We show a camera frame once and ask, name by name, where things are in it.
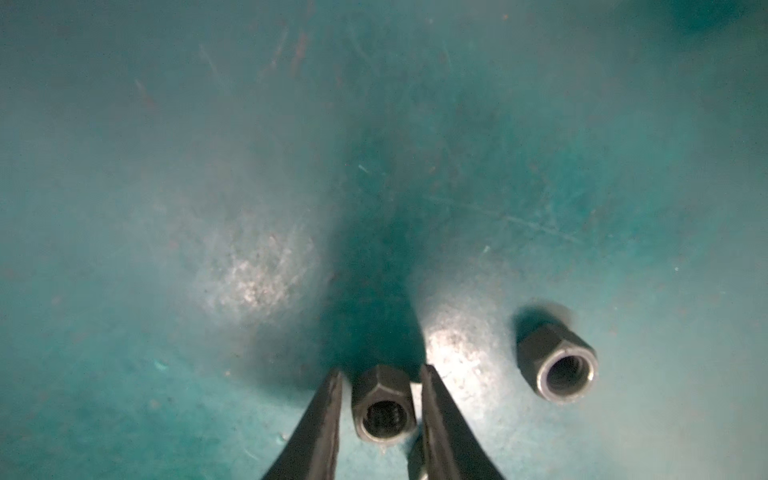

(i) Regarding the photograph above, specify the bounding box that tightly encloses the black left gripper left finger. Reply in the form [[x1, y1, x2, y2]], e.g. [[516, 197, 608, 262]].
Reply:
[[263, 368, 344, 480]]

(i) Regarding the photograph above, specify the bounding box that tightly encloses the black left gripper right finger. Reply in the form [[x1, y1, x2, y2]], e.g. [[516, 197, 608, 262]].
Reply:
[[420, 364, 504, 480]]

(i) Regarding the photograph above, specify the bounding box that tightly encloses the black nut single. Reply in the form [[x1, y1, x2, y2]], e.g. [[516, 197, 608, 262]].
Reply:
[[517, 323, 598, 404]]

